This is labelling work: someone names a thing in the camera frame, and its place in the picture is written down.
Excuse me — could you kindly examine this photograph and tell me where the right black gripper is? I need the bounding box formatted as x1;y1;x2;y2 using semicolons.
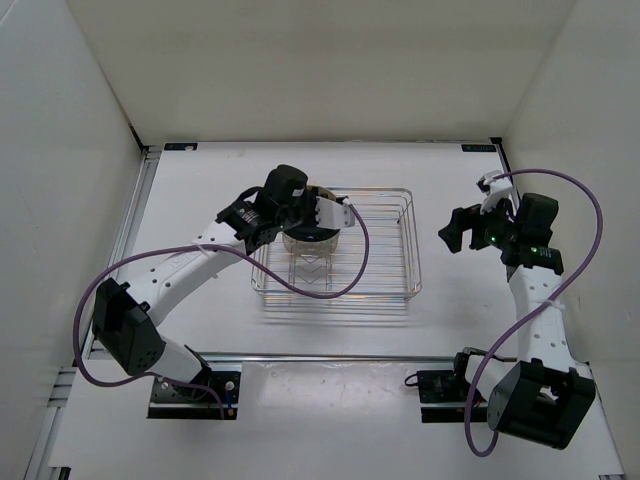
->
438;194;520;253

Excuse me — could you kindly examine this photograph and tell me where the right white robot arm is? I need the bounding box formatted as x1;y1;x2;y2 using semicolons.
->
438;193;596;450

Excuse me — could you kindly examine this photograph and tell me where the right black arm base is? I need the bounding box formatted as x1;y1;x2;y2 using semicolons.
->
404;370;469;424

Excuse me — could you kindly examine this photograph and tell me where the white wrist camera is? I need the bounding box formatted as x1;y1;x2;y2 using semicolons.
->
315;196;356;230
477;171;513;215

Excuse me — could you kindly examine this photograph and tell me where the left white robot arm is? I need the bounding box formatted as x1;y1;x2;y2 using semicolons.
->
92;165;314;400

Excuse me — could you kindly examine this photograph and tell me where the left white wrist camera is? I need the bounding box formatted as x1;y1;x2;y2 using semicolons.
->
315;196;356;230

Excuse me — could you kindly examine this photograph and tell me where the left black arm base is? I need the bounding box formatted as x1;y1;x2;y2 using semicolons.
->
147;364;242;421

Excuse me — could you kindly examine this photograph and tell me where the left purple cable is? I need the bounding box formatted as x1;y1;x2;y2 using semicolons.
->
72;201;371;419

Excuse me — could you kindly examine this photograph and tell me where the chrome wire dish rack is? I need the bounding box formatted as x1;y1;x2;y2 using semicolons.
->
254;186;422;301

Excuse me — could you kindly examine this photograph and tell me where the cream ceramic plate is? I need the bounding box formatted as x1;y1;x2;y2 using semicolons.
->
307;185;337;201

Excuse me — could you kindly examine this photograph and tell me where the clear glass plate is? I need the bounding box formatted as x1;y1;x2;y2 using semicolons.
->
282;234;339;257

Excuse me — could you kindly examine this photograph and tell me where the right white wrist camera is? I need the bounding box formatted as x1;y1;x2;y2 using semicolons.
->
477;171;513;215

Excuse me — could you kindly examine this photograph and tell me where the black glossy plate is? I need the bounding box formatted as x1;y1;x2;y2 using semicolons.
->
283;224;340;243

